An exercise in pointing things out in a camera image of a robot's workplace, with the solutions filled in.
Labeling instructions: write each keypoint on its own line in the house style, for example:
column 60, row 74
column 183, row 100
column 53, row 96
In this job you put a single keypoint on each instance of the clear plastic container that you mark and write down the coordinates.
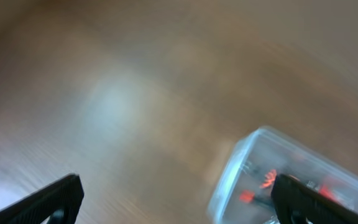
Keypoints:
column 268, row 146

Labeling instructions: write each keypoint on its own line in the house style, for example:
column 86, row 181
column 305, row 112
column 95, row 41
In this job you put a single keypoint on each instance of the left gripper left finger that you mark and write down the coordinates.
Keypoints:
column 57, row 203

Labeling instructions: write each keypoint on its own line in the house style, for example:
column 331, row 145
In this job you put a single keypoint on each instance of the orange black needle-nose pliers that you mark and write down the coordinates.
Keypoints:
column 257, row 177

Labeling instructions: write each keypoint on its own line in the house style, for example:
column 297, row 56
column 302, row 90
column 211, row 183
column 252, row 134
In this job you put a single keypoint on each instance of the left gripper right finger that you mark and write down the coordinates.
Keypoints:
column 295, row 203

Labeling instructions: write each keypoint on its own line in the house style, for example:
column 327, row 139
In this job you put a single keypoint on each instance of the red handled pruning shears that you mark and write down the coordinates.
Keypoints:
column 324, row 187

